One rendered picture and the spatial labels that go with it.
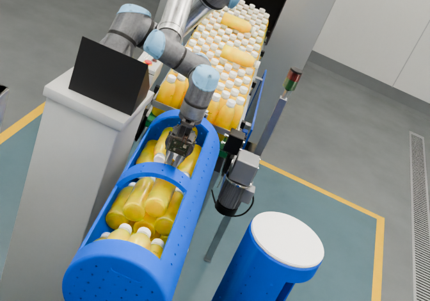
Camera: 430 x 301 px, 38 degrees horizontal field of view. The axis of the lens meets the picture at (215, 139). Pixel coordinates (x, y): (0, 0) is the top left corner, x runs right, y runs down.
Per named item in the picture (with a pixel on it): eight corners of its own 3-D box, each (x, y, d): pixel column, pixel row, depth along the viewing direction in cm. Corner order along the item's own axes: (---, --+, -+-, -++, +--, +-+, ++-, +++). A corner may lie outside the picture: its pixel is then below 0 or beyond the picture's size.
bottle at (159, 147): (162, 142, 237) (150, 166, 220) (161, 125, 233) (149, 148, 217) (180, 143, 236) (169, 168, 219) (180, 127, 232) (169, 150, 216)
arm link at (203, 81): (219, 66, 181) (223, 80, 174) (207, 98, 187) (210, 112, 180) (194, 59, 179) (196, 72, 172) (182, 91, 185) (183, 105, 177)
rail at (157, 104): (151, 105, 282) (153, 100, 280) (152, 105, 283) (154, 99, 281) (233, 139, 283) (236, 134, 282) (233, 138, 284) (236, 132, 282)
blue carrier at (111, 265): (47, 312, 166) (80, 236, 153) (135, 155, 243) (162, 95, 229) (144, 355, 168) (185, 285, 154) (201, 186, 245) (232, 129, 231)
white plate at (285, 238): (247, 247, 207) (246, 250, 207) (324, 277, 208) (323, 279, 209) (254, 201, 231) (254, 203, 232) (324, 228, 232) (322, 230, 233)
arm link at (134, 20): (103, 32, 236) (118, 2, 239) (133, 50, 242) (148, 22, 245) (114, 26, 225) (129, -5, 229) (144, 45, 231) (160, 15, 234)
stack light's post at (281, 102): (203, 260, 355) (279, 98, 301) (205, 255, 358) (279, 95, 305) (210, 262, 355) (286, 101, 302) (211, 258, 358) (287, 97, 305)
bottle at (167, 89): (148, 111, 287) (160, 76, 278) (159, 108, 293) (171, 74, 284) (158, 119, 284) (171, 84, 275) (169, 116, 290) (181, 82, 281)
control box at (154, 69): (128, 82, 282) (134, 62, 277) (139, 66, 299) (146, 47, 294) (148, 90, 282) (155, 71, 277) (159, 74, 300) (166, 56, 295)
